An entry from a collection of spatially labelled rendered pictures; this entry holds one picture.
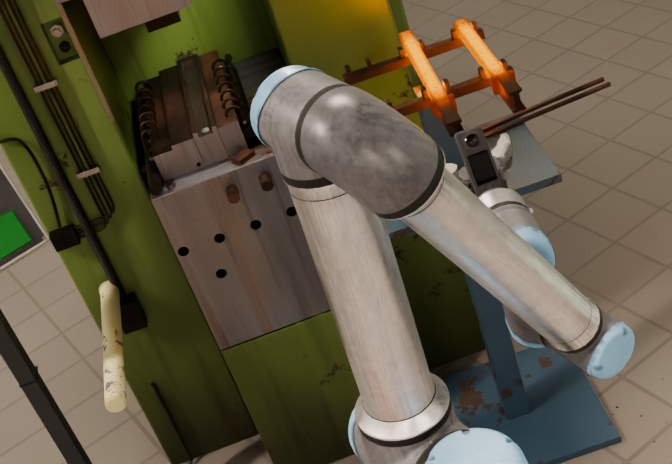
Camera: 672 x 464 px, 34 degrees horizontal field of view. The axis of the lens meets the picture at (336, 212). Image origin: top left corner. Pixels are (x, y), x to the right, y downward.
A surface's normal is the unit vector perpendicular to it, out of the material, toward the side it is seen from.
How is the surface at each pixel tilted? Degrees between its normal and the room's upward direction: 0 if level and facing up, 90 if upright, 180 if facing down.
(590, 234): 0
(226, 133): 90
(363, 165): 70
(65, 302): 0
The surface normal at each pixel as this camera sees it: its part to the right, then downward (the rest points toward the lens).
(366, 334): -0.16, 0.58
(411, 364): 0.72, 0.20
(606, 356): 0.59, 0.37
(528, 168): -0.28, -0.80
